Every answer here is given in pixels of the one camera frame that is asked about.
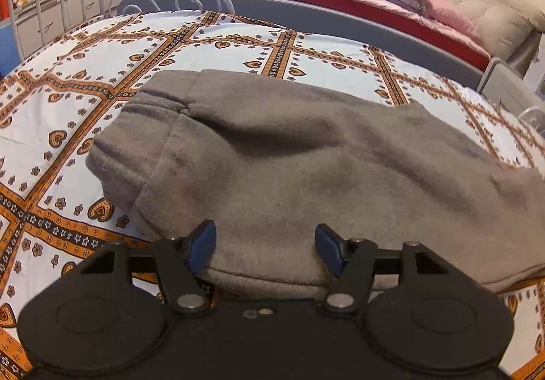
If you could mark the pink pillow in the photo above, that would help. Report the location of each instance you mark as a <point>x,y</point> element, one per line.
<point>451,15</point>

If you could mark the orange heart patterned bedsheet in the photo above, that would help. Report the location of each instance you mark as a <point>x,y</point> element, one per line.
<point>64,158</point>

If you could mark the white metal headboard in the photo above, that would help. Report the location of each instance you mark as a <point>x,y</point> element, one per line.
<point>533,116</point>

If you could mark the grey bed side rail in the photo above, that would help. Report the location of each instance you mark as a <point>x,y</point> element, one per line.
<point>340,28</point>

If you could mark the white dresser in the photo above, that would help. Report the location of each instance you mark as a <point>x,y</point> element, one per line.
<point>85,5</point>

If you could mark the white nightstand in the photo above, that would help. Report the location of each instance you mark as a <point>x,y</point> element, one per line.
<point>506,81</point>

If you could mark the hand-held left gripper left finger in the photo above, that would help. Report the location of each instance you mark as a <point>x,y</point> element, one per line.
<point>204,242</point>

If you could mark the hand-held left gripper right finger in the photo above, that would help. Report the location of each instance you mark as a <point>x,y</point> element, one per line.
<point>328,248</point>

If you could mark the grey pants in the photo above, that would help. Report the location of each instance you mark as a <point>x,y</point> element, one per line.
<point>298,175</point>

